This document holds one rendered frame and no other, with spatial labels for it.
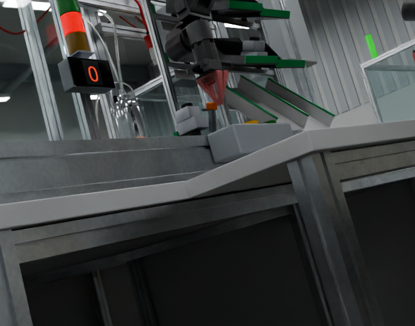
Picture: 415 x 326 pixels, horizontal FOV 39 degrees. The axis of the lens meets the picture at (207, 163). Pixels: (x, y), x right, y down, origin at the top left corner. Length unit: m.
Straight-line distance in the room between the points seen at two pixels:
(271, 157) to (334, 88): 10.53
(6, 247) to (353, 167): 0.48
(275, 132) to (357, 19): 9.94
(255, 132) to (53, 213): 0.52
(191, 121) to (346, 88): 9.85
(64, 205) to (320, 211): 0.34
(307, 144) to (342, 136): 0.08
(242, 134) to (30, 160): 0.43
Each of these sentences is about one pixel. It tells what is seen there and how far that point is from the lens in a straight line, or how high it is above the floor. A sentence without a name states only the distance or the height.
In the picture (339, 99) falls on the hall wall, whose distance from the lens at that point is 11.25.
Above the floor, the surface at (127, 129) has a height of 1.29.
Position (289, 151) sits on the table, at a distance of 0.80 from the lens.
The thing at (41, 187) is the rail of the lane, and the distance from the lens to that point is 0.87.
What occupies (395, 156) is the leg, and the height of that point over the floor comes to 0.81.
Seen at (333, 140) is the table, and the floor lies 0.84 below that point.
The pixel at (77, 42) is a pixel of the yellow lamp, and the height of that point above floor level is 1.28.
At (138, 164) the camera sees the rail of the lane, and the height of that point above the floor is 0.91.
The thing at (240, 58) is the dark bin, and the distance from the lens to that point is 1.60.
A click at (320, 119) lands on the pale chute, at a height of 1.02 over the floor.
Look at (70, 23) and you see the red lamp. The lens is 1.44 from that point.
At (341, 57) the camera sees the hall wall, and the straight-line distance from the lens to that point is 11.24.
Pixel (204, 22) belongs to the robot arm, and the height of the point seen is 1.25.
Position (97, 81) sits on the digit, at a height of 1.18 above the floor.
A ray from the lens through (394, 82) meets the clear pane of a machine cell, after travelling 5.54.
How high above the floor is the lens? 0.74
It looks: 8 degrees up
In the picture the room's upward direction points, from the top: 15 degrees counter-clockwise
